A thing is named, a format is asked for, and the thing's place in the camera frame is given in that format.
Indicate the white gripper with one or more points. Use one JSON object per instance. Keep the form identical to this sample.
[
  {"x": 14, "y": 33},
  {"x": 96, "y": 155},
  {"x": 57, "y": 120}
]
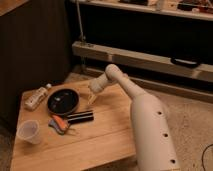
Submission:
[{"x": 97, "y": 85}]

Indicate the clear plastic cup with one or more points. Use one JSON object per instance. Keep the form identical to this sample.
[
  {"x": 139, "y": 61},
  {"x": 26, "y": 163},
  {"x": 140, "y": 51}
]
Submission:
[{"x": 29, "y": 131}]

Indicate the metal pole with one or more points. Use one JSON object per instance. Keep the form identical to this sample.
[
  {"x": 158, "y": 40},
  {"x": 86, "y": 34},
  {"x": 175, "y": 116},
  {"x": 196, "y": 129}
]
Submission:
[{"x": 82, "y": 36}]

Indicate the wooden shelf unit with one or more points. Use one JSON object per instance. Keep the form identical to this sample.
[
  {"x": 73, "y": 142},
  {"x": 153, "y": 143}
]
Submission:
[{"x": 147, "y": 38}]

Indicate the black ceramic bowl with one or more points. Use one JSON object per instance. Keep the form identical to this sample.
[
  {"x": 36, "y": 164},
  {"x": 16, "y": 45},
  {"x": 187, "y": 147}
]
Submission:
[{"x": 63, "y": 102}]

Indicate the black rectangular box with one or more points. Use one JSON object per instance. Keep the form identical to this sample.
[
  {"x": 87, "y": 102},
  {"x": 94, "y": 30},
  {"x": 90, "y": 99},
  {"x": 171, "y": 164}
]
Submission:
[{"x": 80, "y": 117}]

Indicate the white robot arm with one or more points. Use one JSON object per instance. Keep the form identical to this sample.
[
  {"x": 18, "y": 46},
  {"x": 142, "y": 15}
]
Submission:
[{"x": 154, "y": 146}]

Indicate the blue grey tool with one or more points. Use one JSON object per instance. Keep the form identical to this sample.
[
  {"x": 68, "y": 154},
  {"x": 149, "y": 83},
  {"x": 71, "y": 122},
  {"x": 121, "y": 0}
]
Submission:
[{"x": 58, "y": 130}]

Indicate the white plastic bottle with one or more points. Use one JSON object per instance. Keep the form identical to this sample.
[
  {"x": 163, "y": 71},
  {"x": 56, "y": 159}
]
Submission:
[{"x": 37, "y": 97}]

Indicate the black handle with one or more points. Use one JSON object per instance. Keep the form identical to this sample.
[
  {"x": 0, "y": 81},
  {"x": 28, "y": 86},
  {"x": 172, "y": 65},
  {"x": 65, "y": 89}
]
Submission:
[{"x": 188, "y": 64}]

